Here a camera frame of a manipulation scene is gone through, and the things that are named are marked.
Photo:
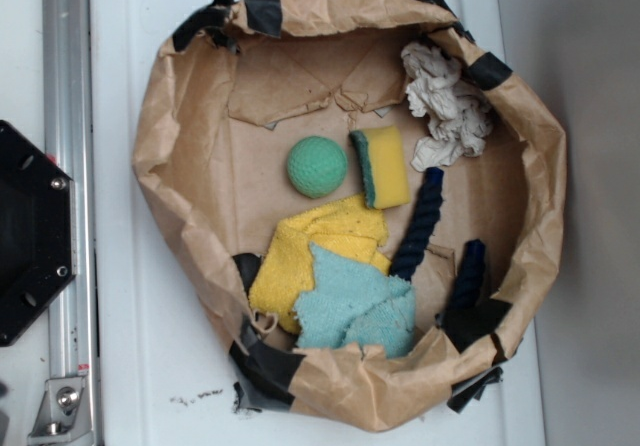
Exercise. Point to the yellow and green sponge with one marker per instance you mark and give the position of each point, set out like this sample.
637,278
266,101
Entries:
381,158

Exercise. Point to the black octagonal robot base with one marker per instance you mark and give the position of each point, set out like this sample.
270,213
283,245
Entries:
36,233

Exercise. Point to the yellow terry cloth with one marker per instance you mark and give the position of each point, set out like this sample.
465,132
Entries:
346,227

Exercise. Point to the green dimpled ball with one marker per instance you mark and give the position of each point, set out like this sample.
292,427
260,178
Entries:
316,166

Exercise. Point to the brown paper bag bin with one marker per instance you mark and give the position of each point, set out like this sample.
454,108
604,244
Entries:
239,83

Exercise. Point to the light blue terry cloth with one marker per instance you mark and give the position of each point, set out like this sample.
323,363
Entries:
354,302

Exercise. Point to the crumpled white paper towel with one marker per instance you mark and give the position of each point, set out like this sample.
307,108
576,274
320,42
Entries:
457,114

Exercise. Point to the aluminium extrusion rail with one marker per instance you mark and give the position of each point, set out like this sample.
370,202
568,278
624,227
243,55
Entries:
73,342

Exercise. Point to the metal corner bracket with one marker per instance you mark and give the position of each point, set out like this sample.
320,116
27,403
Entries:
64,415

